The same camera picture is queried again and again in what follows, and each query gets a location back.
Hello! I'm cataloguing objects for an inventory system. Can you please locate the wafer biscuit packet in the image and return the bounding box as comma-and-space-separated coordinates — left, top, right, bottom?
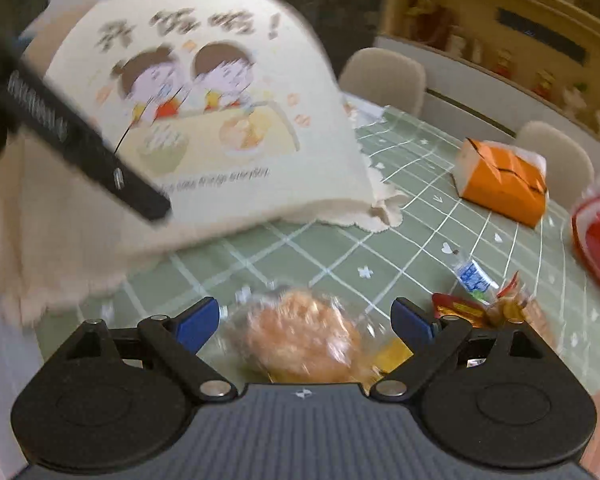
452, 254, 500, 306

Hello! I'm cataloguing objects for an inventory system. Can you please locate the green checked tablecloth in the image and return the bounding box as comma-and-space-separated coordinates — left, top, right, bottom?
35, 110, 600, 391

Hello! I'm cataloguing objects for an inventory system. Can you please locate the dark red snack bag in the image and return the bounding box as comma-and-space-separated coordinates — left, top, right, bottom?
431, 271, 557, 350

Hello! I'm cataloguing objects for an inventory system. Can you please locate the cream cartoon tote bag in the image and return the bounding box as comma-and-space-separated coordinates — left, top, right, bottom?
0, 0, 406, 327

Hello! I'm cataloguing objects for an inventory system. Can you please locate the yellow gold snack packet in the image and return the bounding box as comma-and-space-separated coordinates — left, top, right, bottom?
370, 337, 413, 377

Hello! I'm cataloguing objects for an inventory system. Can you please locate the beige dining chair left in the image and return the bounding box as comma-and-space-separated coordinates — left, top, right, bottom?
338, 48, 426, 117

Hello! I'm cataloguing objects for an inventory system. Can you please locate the round golden pastry packet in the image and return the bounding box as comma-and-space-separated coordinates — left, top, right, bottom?
223, 285, 381, 385

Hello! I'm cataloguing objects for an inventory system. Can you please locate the orange tissue box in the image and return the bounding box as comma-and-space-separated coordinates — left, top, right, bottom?
452, 138, 547, 228

